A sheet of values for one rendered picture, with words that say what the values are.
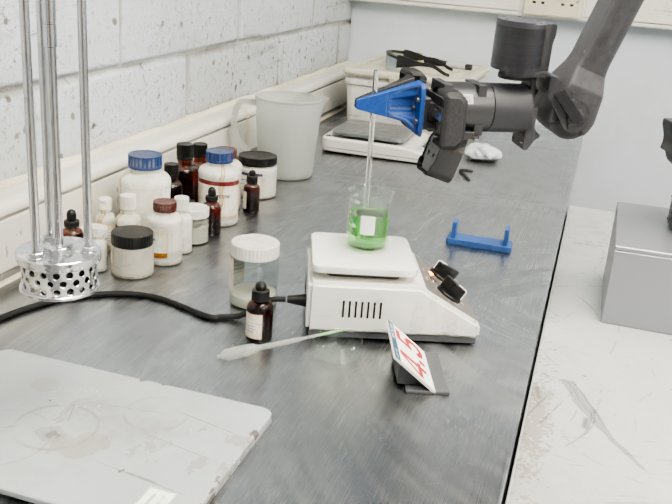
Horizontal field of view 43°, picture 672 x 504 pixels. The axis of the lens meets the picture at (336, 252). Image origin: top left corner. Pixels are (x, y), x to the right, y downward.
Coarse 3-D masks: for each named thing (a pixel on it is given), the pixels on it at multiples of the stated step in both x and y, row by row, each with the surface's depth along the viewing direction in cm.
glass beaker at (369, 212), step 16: (352, 192) 99; (368, 192) 97; (384, 192) 101; (352, 208) 99; (368, 208) 98; (384, 208) 98; (352, 224) 99; (368, 224) 98; (384, 224) 99; (352, 240) 100; (368, 240) 99; (384, 240) 100
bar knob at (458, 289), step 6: (444, 282) 100; (450, 282) 100; (456, 282) 100; (438, 288) 100; (444, 288) 100; (450, 288) 100; (456, 288) 99; (462, 288) 99; (444, 294) 99; (450, 294) 99; (456, 294) 99; (462, 294) 99; (456, 300) 99
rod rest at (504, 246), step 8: (456, 224) 132; (456, 232) 134; (448, 240) 132; (456, 240) 132; (464, 240) 132; (472, 240) 132; (480, 240) 132; (488, 240) 133; (496, 240) 133; (504, 240) 130; (480, 248) 131; (488, 248) 131; (496, 248) 131; (504, 248) 130
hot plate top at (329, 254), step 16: (320, 240) 103; (336, 240) 103; (400, 240) 105; (320, 256) 98; (336, 256) 98; (352, 256) 99; (368, 256) 99; (384, 256) 99; (400, 256) 100; (320, 272) 95; (336, 272) 95; (352, 272) 95; (368, 272) 95; (384, 272) 95; (400, 272) 96; (416, 272) 96
